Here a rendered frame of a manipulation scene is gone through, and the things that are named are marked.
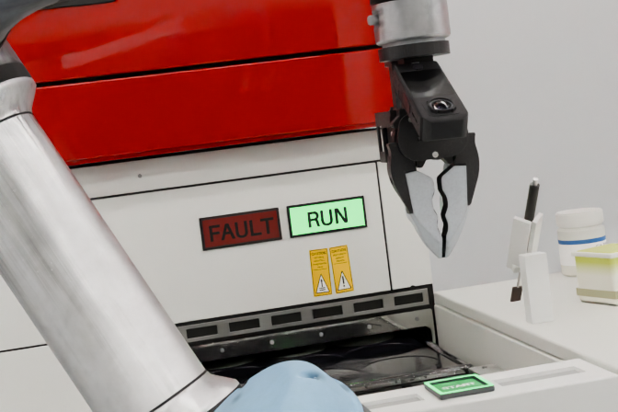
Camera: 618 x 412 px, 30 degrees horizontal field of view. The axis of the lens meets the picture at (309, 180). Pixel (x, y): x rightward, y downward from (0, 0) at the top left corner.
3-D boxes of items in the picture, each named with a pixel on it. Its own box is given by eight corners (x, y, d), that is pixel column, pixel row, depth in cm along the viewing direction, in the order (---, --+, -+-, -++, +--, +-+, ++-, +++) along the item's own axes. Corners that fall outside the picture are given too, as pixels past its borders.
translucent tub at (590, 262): (576, 302, 151) (569, 251, 151) (617, 291, 155) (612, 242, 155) (616, 306, 145) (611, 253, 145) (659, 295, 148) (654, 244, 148)
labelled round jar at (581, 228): (554, 273, 177) (547, 212, 176) (597, 267, 178) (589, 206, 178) (573, 279, 170) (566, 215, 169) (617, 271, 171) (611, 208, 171)
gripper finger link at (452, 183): (457, 248, 120) (447, 160, 119) (476, 254, 114) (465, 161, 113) (429, 253, 119) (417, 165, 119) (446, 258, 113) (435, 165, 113)
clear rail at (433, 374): (189, 420, 145) (188, 409, 145) (473, 371, 152) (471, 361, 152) (190, 423, 144) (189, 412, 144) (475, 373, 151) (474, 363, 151)
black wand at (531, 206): (543, 181, 137) (539, 175, 138) (532, 182, 137) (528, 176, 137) (521, 303, 149) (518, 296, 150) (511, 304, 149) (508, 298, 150)
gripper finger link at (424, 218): (429, 253, 119) (417, 165, 119) (446, 258, 113) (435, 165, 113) (400, 257, 118) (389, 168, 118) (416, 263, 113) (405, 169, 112)
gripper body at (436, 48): (448, 160, 121) (434, 45, 120) (475, 160, 113) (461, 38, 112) (378, 169, 120) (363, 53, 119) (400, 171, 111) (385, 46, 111)
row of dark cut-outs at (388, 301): (138, 349, 167) (136, 333, 167) (428, 303, 175) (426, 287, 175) (139, 350, 166) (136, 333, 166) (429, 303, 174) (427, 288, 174)
